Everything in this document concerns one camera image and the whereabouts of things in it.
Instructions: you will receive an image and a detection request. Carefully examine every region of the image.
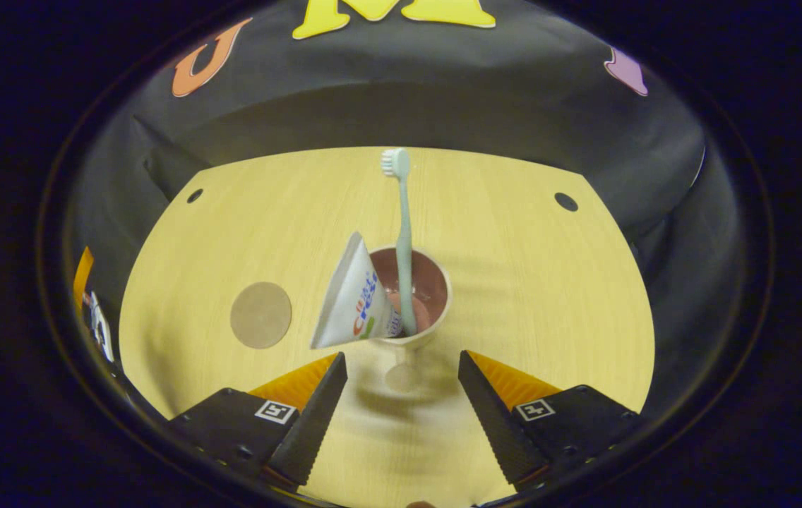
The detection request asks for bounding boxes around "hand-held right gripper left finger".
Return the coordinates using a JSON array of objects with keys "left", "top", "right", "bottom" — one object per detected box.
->
[{"left": 164, "top": 351, "right": 349, "bottom": 493}]

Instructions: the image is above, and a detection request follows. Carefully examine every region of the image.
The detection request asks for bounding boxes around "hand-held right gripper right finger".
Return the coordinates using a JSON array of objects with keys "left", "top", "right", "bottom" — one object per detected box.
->
[{"left": 457, "top": 349, "right": 645, "bottom": 493}]

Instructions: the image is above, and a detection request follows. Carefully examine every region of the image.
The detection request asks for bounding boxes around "round brown coaster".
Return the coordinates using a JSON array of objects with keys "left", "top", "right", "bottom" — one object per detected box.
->
[{"left": 229, "top": 282, "right": 293, "bottom": 350}]

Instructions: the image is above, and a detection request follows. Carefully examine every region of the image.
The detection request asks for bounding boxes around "white toothpaste tube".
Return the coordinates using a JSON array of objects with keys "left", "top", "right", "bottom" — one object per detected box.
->
[{"left": 310, "top": 231, "right": 405, "bottom": 351}]

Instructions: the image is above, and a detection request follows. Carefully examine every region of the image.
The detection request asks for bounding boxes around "beige cup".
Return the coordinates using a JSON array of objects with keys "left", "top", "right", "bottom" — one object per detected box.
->
[{"left": 366, "top": 246, "right": 453, "bottom": 396}]

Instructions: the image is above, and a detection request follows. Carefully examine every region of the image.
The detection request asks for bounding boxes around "pale green toothbrush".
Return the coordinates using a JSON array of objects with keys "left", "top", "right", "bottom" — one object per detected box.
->
[{"left": 381, "top": 147, "right": 419, "bottom": 337}]

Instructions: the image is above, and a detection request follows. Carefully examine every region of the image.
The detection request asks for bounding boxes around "wooden desktop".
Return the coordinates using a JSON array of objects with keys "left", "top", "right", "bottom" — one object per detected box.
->
[{"left": 119, "top": 146, "right": 656, "bottom": 508}]

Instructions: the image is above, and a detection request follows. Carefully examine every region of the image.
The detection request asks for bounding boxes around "white side table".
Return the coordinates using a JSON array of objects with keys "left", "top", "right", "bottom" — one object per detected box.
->
[{"left": 83, "top": 291, "right": 116, "bottom": 364}]

